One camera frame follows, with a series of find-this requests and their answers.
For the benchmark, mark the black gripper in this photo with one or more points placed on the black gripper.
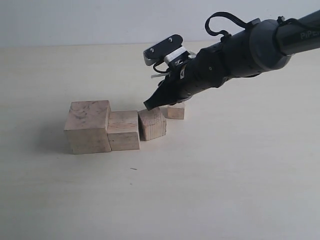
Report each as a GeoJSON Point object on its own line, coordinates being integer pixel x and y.
{"type": "Point", "coordinates": [205, 71]}

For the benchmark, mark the smallest wooden cube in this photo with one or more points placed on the smallest wooden cube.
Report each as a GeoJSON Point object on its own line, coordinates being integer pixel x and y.
{"type": "Point", "coordinates": [176, 111]}

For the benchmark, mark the third largest wooden cube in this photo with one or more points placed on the third largest wooden cube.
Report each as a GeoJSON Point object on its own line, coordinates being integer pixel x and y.
{"type": "Point", "coordinates": [152, 124]}

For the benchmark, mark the second largest wooden cube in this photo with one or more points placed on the second largest wooden cube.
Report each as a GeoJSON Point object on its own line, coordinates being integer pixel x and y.
{"type": "Point", "coordinates": [123, 130]}

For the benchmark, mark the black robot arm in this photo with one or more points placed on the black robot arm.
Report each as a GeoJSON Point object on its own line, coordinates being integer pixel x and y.
{"type": "Point", "coordinates": [262, 46]}

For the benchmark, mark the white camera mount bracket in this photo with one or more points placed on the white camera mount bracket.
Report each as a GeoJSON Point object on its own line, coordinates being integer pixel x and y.
{"type": "Point", "coordinates": [178, 57]}

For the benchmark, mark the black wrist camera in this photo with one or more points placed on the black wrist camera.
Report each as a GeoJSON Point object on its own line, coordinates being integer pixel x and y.
{"type": "Point", "coordinates": [157, 52]}

